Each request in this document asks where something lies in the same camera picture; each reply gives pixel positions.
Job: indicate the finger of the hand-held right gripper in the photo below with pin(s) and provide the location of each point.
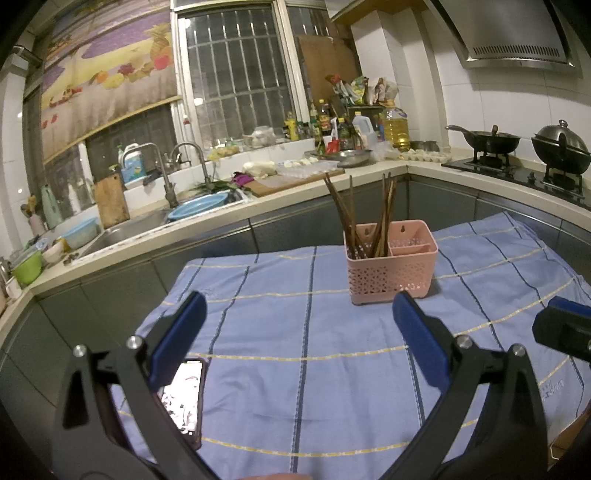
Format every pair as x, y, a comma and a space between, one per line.
570, 305

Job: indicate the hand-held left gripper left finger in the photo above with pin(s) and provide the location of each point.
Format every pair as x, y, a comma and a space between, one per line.
178, 337

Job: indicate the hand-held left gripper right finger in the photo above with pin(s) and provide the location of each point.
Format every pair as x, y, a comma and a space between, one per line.
422, 339

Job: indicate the pink perforated plastic basket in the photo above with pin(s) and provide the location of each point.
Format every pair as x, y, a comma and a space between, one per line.
392, 277

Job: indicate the bunch of wooden chopsticks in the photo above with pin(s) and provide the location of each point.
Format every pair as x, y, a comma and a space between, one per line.
385, 207

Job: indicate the black smartphone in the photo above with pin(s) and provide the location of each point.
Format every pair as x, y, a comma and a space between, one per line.
184, 401

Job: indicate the blue checked cloth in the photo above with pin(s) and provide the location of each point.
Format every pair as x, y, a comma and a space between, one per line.
323, 369

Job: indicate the steel sink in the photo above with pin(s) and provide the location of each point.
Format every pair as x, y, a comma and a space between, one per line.
124, 233

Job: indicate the blue plastic basin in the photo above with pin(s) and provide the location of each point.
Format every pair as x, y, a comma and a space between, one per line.
198, 207

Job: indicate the light blue plastic container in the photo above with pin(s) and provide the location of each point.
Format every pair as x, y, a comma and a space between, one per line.
81, 234

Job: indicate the black wok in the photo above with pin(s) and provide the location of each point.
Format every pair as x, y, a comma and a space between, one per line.
563, 157

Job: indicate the small wooden cutting board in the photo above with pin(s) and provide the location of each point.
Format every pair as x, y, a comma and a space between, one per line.
112, 203

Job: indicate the black gas stove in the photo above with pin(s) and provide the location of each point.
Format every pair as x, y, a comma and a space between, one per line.
508, 168

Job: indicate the green leafy vegetable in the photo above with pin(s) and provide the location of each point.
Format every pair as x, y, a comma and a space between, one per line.
210, 188

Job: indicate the green bowl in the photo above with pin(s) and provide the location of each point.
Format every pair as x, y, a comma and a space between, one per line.
27, 270

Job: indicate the purple vegetable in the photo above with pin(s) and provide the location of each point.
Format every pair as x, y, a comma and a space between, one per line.
242, 179

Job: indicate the steel wok lid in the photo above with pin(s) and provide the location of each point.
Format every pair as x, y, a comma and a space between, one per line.
565, 134

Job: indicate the white bottle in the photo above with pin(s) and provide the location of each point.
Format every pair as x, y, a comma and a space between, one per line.
74, 198

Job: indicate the blue-label detergent jug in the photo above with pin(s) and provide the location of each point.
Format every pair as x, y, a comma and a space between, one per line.
135, 166

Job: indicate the black frying pan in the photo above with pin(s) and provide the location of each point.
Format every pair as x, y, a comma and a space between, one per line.
494, 143

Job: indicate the pale green kettle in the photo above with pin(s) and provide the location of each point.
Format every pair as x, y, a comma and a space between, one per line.
51, 207

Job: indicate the egg tray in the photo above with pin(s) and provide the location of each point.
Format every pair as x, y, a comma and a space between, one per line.
425, 156

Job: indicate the long wooden cutting board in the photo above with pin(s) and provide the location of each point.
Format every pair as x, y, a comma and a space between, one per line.
286, 184

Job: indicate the clear plastic bag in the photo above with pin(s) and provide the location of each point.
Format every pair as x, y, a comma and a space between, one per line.
385, 151

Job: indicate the curved steel faucet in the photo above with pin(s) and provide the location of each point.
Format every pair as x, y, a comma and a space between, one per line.
189, 144

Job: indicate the angular steel faucet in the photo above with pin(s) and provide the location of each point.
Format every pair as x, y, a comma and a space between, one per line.
138, 146

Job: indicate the steel basin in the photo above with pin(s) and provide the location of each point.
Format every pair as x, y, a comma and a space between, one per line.
348, 158

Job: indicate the white dumplings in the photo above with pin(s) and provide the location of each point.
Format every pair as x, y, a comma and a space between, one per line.
298, 163

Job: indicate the cooking oil bottle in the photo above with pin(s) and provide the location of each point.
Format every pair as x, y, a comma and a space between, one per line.
396, 129

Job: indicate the white plastic bag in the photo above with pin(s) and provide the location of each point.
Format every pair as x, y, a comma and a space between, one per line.
259, 137

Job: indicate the white plastic jug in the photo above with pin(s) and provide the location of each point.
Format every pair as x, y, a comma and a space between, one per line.
364, 131

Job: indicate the row of sauce bottles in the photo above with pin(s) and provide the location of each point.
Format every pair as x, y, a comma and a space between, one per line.
318, 124

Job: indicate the pile of seasoning packets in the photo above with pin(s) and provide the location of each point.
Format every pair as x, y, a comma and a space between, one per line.
360, 90

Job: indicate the fruit-printed window blind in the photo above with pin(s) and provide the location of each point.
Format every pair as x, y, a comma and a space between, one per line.
106, 83

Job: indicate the barred window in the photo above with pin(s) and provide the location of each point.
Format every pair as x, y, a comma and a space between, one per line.
240, 78

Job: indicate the steel range hood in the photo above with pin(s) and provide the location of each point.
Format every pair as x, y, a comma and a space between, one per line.
508, 27

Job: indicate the brown wooden board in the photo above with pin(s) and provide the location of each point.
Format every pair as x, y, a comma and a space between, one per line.
323, 64

